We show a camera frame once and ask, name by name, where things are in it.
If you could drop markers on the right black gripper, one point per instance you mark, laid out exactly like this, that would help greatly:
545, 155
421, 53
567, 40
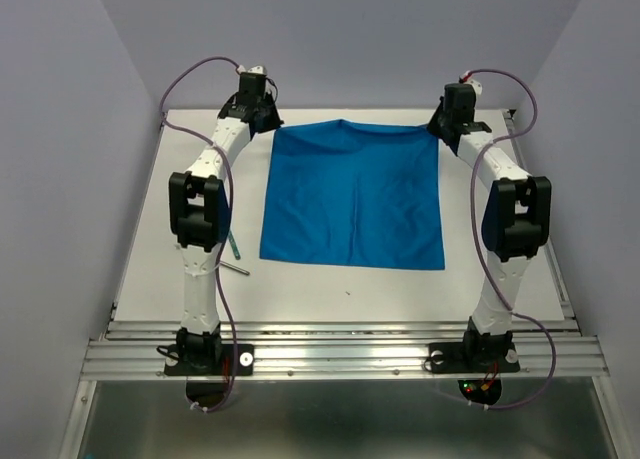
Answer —
433, 125

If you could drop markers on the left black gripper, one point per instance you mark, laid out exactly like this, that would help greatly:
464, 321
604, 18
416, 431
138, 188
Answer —
273, 122

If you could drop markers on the blue cloth napkin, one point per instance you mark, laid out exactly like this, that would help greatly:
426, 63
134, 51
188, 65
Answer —
343, 193

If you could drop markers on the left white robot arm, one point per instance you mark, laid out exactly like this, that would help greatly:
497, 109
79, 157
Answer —
200, 211

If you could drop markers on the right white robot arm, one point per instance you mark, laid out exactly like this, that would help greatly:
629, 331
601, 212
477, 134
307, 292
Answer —
513, 227

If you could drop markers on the silver metal fork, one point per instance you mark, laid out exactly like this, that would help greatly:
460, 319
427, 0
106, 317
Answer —
234, 268

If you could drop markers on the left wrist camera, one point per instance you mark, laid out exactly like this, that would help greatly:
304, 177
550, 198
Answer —
256, 70

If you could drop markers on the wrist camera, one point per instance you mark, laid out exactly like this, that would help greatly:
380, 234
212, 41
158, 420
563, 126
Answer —
256, 70
468, 79

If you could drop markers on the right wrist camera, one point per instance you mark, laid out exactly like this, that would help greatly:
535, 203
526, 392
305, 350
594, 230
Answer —
468, 79

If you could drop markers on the green handled knife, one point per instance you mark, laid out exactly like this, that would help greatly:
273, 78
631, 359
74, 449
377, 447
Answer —
234, 247

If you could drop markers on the aluminium rail frame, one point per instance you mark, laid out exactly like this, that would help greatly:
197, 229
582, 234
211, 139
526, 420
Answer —
339, 352

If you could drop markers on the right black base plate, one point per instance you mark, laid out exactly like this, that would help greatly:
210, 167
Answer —
456, 358

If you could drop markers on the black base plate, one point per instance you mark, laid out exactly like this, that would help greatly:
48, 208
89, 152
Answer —
208, 367
456, 358

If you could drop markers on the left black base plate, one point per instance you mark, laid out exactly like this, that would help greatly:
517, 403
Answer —
208, 367

